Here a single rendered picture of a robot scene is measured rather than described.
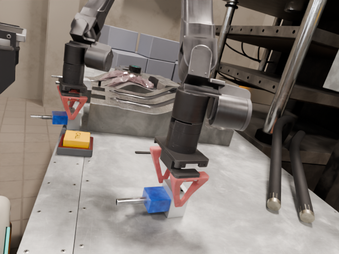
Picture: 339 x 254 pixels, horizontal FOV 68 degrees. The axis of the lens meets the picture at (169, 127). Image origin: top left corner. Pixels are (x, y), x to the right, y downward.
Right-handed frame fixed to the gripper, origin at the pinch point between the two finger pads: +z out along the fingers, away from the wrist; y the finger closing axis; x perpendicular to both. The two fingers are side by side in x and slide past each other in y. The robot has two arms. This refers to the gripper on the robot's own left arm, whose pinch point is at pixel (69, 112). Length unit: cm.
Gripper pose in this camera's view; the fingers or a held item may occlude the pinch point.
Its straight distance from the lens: 80.6
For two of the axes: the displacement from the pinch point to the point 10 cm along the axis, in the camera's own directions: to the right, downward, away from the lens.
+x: -8.6, -0.3, -5.1
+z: -2.1, 9.3, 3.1
